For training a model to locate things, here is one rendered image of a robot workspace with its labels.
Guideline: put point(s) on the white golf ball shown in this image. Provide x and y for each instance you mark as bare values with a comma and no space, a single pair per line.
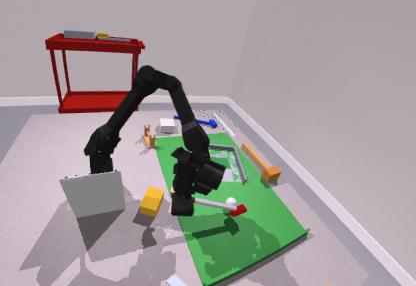
231,201

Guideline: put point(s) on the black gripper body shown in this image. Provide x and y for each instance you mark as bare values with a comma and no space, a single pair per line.
182,205

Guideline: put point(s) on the pale grey flat bar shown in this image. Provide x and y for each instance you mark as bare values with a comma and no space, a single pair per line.
224,125
175,281

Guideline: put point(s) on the blue golf putter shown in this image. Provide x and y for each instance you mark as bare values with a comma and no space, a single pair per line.
211,122

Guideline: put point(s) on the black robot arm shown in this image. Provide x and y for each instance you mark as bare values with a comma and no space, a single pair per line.
104,140

